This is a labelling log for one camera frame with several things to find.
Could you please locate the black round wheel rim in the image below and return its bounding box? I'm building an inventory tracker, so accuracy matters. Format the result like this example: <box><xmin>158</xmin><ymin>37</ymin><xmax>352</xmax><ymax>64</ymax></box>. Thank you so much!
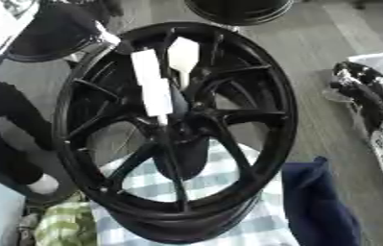
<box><xmin>182</xmin><ymin>0</ymin><xmax>298</xmax><ymax>27</ymax></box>

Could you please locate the dark blue fabric bundle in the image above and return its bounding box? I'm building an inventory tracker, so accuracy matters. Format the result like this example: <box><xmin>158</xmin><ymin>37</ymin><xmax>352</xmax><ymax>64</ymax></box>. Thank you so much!
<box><xmin>279</xmin><ymin>156</ymin><xmax>366</xmax><ymax>246</ymax></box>

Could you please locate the black round tyre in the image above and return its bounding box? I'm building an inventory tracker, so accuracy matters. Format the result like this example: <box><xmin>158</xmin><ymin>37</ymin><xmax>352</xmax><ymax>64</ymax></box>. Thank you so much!
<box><xmin>1</xmin><ymin>0</ymin><xmax>123</xmax><ymax>63</ymax></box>

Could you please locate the black spoked wheel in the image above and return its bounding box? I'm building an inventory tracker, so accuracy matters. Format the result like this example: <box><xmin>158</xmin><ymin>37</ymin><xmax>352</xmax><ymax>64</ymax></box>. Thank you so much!
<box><xmin>50</xmin><ymin>21</ymin><xmax>300</xmax><ymax>245</ymax></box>

